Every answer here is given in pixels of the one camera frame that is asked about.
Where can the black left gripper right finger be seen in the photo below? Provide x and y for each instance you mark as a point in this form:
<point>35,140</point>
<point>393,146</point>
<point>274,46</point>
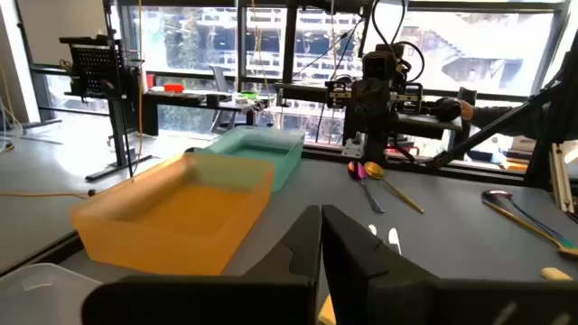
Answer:
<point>361,280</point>

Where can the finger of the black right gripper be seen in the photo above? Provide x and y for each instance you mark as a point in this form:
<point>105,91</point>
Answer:
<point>362,110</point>
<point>382,110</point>

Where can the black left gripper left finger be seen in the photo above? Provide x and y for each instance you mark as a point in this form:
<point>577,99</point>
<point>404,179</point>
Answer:
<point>271,298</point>

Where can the iridescent rainbow spoon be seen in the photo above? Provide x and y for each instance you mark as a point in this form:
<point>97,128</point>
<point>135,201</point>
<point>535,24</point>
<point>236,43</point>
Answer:
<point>357,171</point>
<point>496,196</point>

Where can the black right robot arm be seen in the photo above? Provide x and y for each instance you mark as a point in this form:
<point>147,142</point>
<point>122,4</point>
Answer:
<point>424,125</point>

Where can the person's forearm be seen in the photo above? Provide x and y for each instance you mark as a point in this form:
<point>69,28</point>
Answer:
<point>506,121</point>

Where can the person's hand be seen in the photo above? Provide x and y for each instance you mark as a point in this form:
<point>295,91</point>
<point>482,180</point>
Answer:
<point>467,111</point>

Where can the teal translucent plastic bin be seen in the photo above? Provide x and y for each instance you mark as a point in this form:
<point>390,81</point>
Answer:
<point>289,158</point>

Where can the green round object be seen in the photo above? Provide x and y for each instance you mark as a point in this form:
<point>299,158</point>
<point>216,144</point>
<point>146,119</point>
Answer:
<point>248,94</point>

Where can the orange translucent plastic bin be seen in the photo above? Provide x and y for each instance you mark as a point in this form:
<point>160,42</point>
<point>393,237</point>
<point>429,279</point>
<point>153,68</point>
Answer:
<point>180,216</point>

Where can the black desk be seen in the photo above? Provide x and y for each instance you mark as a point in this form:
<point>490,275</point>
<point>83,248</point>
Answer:
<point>189,100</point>

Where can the red flat box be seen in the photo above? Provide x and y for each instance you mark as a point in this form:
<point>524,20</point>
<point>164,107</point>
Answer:
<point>174,88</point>

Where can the clear plastic bin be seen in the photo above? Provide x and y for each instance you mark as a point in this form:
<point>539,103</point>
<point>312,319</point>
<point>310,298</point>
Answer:
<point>36,298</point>

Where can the black floor stand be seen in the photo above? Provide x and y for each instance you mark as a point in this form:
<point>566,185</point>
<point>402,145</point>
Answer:
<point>118,113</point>

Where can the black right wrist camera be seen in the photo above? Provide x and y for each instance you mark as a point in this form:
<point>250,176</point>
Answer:
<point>379,65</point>

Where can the black window frame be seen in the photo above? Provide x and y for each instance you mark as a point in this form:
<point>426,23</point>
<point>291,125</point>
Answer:
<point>242,45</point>

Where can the silver metal bracket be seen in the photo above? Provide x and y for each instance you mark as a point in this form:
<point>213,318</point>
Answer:
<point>560,180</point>

